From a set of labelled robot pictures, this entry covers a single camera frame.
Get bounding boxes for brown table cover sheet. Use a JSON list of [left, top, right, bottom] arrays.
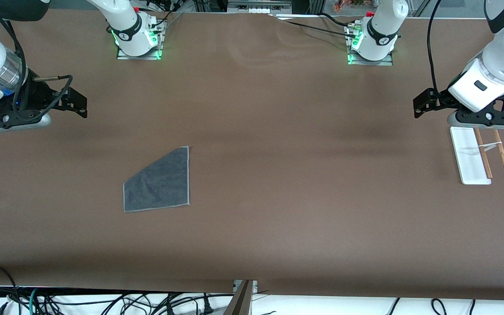
[[0, 9, 504, 301]]

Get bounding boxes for black cable on table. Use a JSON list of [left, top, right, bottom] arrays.
[[278, 18, 360, 38], [320, 12, 360, 27]]

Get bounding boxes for white and wooden towel rack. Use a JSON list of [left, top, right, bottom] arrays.
[[450, 126, 504, 185]]

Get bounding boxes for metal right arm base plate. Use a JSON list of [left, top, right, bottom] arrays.
[[116, 17, 166, 60]]

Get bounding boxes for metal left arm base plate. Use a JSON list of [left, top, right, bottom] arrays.
[[347, 22, 395, 66]]

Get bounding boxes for grey towel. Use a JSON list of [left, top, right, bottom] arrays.
[[123, 146, 190, 213]]

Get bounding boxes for orange background clutter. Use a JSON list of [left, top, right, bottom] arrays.
[[334, 0, 366, 11]]

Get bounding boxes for white flat sheet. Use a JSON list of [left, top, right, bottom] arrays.
[[275, 14, 322, 21]]

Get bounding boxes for tangle of black cables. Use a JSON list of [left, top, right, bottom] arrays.
[[0, 291, 235, 315]]

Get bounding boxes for aluminium frame structure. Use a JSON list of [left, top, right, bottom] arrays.
[[227, 0, 293, 14]]

